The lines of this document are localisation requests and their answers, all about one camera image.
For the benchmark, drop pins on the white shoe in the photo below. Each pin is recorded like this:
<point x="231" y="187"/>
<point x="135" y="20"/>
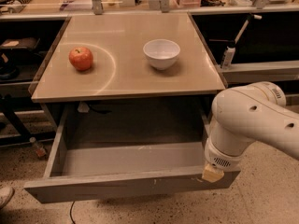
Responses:
<point x="6" y="194"/>

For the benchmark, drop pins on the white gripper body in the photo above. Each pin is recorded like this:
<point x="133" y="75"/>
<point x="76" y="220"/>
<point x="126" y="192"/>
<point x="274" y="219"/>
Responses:
<point x="220" y="160"/>

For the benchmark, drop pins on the white ceramic bowl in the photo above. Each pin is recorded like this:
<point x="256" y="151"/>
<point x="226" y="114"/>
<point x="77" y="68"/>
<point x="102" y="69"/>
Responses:
<point x="161" y="53"/>

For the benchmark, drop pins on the grey top drawer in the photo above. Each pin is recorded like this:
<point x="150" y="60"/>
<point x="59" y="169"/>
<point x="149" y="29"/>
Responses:
<point x="131" y="150"/>

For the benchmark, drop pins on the grey drawer cabinet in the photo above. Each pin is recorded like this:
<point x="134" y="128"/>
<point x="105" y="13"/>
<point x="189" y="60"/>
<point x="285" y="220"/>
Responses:
<point x="120" y="68"/>

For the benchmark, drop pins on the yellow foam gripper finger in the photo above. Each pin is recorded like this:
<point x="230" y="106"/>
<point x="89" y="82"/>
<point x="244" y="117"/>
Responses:
<point x="212" y="174"/>

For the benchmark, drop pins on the small bottle on floor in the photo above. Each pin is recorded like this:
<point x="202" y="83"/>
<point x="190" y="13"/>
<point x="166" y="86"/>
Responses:
<point x="40" y="151"/>

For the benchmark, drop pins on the red apple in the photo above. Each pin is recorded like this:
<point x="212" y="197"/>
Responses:
<point x="81" y="58"/>

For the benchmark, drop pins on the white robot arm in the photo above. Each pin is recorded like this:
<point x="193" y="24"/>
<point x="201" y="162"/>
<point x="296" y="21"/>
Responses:
<point x="243" y="115"/>

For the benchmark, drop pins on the white tube bottle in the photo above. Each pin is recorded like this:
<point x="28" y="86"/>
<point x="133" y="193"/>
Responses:
<point x="227" y="57"/>

